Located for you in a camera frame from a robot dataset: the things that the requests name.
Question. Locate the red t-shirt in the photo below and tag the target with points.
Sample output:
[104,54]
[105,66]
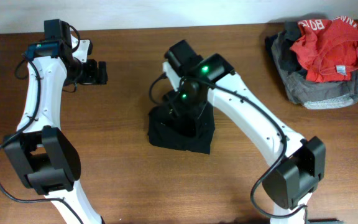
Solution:
[327,49]

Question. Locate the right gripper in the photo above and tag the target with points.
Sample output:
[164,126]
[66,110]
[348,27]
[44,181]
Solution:
[176,105]

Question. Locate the black polo shirt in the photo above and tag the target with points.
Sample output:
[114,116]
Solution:
[179,128]

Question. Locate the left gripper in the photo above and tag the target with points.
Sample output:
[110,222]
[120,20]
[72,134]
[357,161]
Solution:
[91,75]

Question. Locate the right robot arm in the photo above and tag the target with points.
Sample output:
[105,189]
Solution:
[296,165]

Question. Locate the grey garment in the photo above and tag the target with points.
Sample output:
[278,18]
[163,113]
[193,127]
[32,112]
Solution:
[313,96]

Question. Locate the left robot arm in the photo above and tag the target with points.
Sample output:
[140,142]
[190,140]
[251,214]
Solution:
[41,155]

